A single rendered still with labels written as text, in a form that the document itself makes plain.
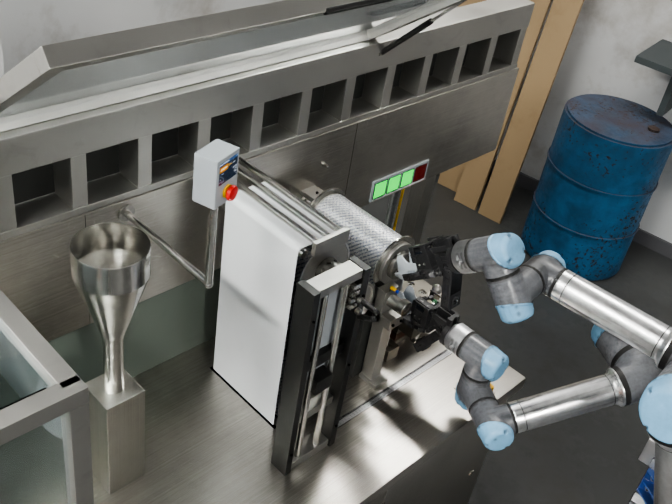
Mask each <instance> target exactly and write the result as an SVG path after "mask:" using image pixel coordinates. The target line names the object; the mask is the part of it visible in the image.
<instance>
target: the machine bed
mask: <svg viewBox="0 0 672 504"><path fill-rule="evenodd" d="M215 340H216V337H214V338H212V339H210V340H208V341H206V342H204V343H202V344H200V345H197V346H195V347H193V348H191V349H189V350H187V351H185V352H183V353H181V354H179V355H177V356H175V357H173V358H171V359H169V360H167V361H165V362H163V363H161V364H159V365H157V366H155V367H153V368H151V369H149V370H147V371H145V372H143V373H141V374H139V375H137V376H135V377H132V378H133V379H134V380H135V381H136V382H137V383H138V384H139V385H140V386H141V387H142V388H143V389H144V390H145V462H144V475H143V476H141V477H140V478H138V479H136V480H134V481H133V482H131V483H129V484H128V485H126V486H124V487H122V488H121V489H119V490H117V491H116V492H114V493H112V494H110V495H109V494H108V493H107V491H106V490H105V489H104V488H103V487H102V485H101V484H100V483H99V482H98V481H97V479H96V478H95V477H94V476H93V491H94V504H370V503H372V502H373V501H374V500H376V499H377V498H378V497H380V496H381V495H382V494H384V493H385V492H386V491H387V490H389V489H390V488H391V487H393V486H394V485H395V484H397V483H398V482H399V481H401V480H402V479H403V478H405V477H406V476H407V475H409V474H410V473H411V472H413V471H414V470H415V469H416V468H418V467H419V466H420V465H422V464H423V463H424V462H426V461H427V460H428V459H430V458H431V457H432V456H434V455H435V454H436V453H438V452H439V451H440V450H441V449H443V448H444V447H445V446H447V445H448V444H449V443H451V442H452V441H453V440H455V439H456V438H457V437H459V436H460V435H461V434H463V433H464V432H465V431H467V430H468V429H469V428H470V427H472V426H473V425H474V423H473V421H472V419H471V416H470V415H469V412H468V411H467V410H464V409H462V408H461V406H459V405H458V404H457V403H456V401H455V391H456V390H455V389H454V387H455V386H456V385H457V383H458V381H459V378H460V375H461V372H462V369H463V366H464V363H465V362H463V361H462V360H461V359H459V358H458V357H457V356H456V355H454V354H453V353H452V354H451V355H449V356H448V357H446V358H445V359H443V360H442V361H440V362H439V363H437V364H436V365H434V366H433V367H431V368H429V369H428V370H426V371H425V372H423V373H422V374H420V375H419V376H417V377H416V378H414V379H413V380H411V381H410V382H408V383H407V384H405V385H403V386H402V387H400V388H399V389H397V390H396V391H394V392H393V393H391V394H390V395H388V396H387V397H385V398H384V399H382V400H381V401H379V402H377V403H376V404H374V405H373V406H371V407H370V408H368V409H367V410H365V411H364V412H362V413H361V414H359V415H358V416H356V417H354V418H353V419H351V420H350V421H348V422H347V423H345V424H344V425H342V426H341V427H339V428H338V429H337V432H336V437H335V442H334V444H332V445H331V446H328V445H327V446H326V447H324V448H323V449H321V450H320V451H318V452H317V453H315V454H314V455H312V456H311V457H309V458H308V459H306V460H305V461H303V462H302V463H300V464H299V465H297V466H296V467H294V468H293V469H291V471H290V473H289V474H287V475H286V476H284V475H283V474H282V473H281V472H280V471H279V470H278V469H277V468H276V467H275V466H274V465H273V464H272V463H271V458H272V451H273V445H274V438H275V431H276V429H273V428H272V427H271V426H270V425H269V424H268V423H267V422H266V421H265V420H264V419H263V418H262V417H261V416H260V415H259V414H258V413H257V412H255V411H254V410H253V409H252V408H251V407H250V406H249V405H248V404H247V403H246V402H245V401H244V400H243V399H242V398H241V397H240V396H239V395H238V394H237V393H235V392H234V391H233V390H232V389H231V388H230V387H229V386H228V385H227V384H226V383H225V382H224V381H223V380H222V379H221V378H220V377H219V376H218V375H216V374H215V373H214V372H213V371H212V370H211V369H210V367H212V366H214V353H215ZM397 344H398V345H399V349H398V353H397V356H396V357H395V358H393V359H391V360H390V361H388V362H387V363H386V362H385V361H383V363H382V367H381V373H382V374H383V375H384V376H386V377H387V378H388V380H387V382H385V383H384V384H382V385H381V386H379V387H378V388H376V389H373V388H372V387H371V386H370V385H369V384H367V383H366V382H365V381H364V380H363V379H361V378H360V377H359V374H358V375H356V376H354V377H353V378H351V377H350V376H348V380H347V385H346V390H345V395H344V399H343V404H342V409H341V413H340V417H342V416H343V415H345V414H346V413H348V412H349V411H351V410H352V409H354V408H356V407H357V406H359V405H360V404H362V403H363V402H365V401H366V400H368V399H370V398H371V397H373V396H374V395H376V394H377V393H379V392H380V391H382V390H384V389H385V388H387V387H388V386H390V385H391V384H393V383H394V382H396V381H398V380H399V379H401V378H402V377H404V376H405V375H407V374H408V373H410V372H411V371H413V370H415V369H416V368H418V367H419V366H421V365H422V364H424V363H425V362H427V361H429V360H430V359H432V358H433V357H435V356H436V355H438V354H439V353H441V352H443V351H444V350H446V348H445V346H443V345H442V344H441V343H440V342H439V340H438V341H436V342H434V343H433V344H431V346H430V347H429V348H428V349H427V350H424V351H420V352H418V353H417V351H416V350H415V348H414V346H413V344H414V343H413V342H411V341H410V338H409V337H407V338H405V339H404V340H402V341H400V342H399V343H397ZM525 380H526V378H525V377H524V376H522V375H521V374H520V373H518V372H517V371H516V370H514V369H513V368H511V367H510V366H509V365H508V367H507V369H506V370H505V372H504V374H503V375H502V376H501V377H500V378H499V379H498V380H496V381H494V382H491V384H492V385H493V386H494V389H493V390H494V391H495V392H496V393H495V394H494V395H495V397H496V399H497V401H498V403H499V405H501V404H502V403H503V402H505V401H506V400H507V399H509V398H510V397H511V396H513V395H514V394H515V393H517V392H518V391H519V390H521V389H522V388H523V385H524V383H525Z"/></svg>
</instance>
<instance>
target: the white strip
mask: <svg viewBox="0 0 672 504"><path fill-rule="evenodd" d="M306 246H307V245H306V244H304V243H303V242H301V241H300V240H299V239H297V238H296V237H295V236H293V235H292V234H291V233H289V232H288V231H287V230H285V229H284V228H283V227H281V226H280V225H279V224H277V223H276V222H275V221H273V220H272V219H271V218H269V217H268V216H267V215H265V214H264V213H263V212H261V211H260V210H259V209H257V208H256V207H255V206H253V205H252V204H251V203H249V202H248V201H247V200H245V199H244V198H243V197H241V196H240V195H239V194H237V196H236V198H235V199H234V200H233V201H226V208H225V221H224V234H223V248H222V261H221V274H220V287H219V300H218V314H217V327H216V340H215V353H214V366H212V367H210V369H211V370H212V371H213V372H214V373H215V374H216V375H218V376H219V377H220V378H221V379H222V380H223V381H224V382H225V383H226V384H227V385H228V386H229V387H230V388H231V389H232V390H233V391H234V392H235V393H237V394H238V395H239V396H240V397H241V398H242V399H243V400H244V401H245V402H246V403H247V404H248V405H249V406H250V407H251V408H252V409H253V410H254V411H255V412H257V413H258V414H259V415H260V416H261V417H262V418H263V419H264V420H265V421H266V422H267V423H268V424H269V425H270V426H271V427H272V428H273V429H276V425H274V417H275V410H276V403H277V396H278V389H279V382H280V375H281V368H282V362H283V355H284V348H285V341H286V334H287V327H288V320H289V313H290V306H291V299H292V292H293V285H294V278H295V271H296V264H297V257H298V256H299V257H301V258H302V259H304V258H306V257H307V255H308V251H307V250H306V249H305V248H304V247H306Z"/></svg>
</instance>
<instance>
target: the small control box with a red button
mask: <svg viewBox="0 0 672 504"><path fill-rule="evenodd" d="M239 150H240V149H239V147H237V146H234V145H232V144H229V143H227V142H225V141H222V140H220V139H216V140H214V141H212V142H211V143H209V144H208V145H206V146H205V147H203V148H201V149H200V150H198V151H197V152H195V154H194V173H193V195H192V200H193V201H194V202H197V203H199V204H201V205H203V206H206V207H208V208H210V209H213V210H215V209H217V208H218V207H219V206H221V205H222V204H223V203H225V202H226V201H233V200H234V199H235V198H236V196H237V193H238V188H237V174H238V162H239Z"/></svg>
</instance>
